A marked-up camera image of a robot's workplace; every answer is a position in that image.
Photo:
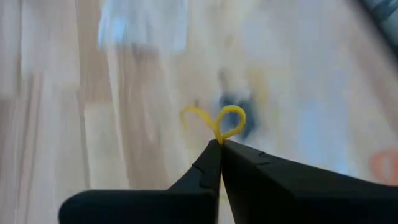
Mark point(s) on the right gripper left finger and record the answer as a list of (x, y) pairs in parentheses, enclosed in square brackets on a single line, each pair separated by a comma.
[(155, 208)]

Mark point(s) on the yellow rubber band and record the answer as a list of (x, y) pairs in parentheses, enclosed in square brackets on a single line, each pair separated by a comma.
[(218, 135)]

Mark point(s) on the clear plastic zip bag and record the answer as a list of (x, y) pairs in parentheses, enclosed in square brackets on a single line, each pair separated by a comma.
[(140, 25)]

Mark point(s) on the orange rubber band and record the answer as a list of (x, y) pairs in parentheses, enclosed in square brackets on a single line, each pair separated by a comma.
[(385, 165)]

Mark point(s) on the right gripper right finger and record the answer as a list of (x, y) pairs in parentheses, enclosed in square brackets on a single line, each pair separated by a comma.
[(295, 196)]

